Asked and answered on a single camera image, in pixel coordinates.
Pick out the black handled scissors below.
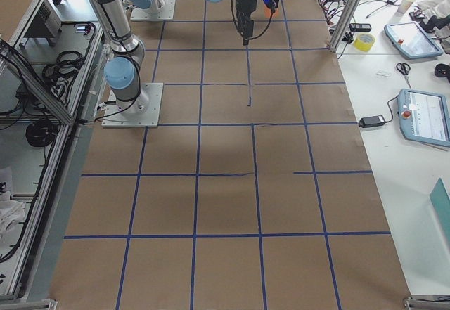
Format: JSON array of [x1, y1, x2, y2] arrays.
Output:
[[396, 63, 411, 89]]

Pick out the aluminium frame post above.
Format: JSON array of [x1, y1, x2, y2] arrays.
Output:
[[328, 0, 360, 53]]

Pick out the near teach pendant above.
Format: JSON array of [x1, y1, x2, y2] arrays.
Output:
[[397, 89, 449, 148]]

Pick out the teal board corner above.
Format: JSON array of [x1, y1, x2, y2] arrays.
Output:
[[430, 178, 450, 239]]

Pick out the white cloth rag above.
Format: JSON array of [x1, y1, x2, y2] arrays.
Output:
[[0, 167, 27, 240]]

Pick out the teach pendant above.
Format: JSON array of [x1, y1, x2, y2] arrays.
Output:
[[384, 22, 444, 59], [397, 89, 449, 148]]

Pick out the yellow tape roll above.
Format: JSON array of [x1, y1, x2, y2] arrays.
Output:
[[354, 33, 375, 52]]

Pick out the far teach pendant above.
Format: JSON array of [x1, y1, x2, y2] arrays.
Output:
[[384, 22, 444, 59]]

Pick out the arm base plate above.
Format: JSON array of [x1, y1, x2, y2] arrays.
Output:
[[101, 82, 163, 128], [130, 0, 176, 22]]

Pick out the white paper cup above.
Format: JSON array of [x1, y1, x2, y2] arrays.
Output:
[[397, 0, 415, 14]]

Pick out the grey phone device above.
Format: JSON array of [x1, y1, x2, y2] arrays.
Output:
[[349, 23, 372, 32]]

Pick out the orange foam cube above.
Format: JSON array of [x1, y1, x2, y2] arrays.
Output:
[[264, 6, 279, 19]]

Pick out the black power brick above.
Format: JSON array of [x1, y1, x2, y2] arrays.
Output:
[[358, 115, 386, 128]]

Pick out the black cable coil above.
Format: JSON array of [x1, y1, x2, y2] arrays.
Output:
[[25, 118, 59, 149]]

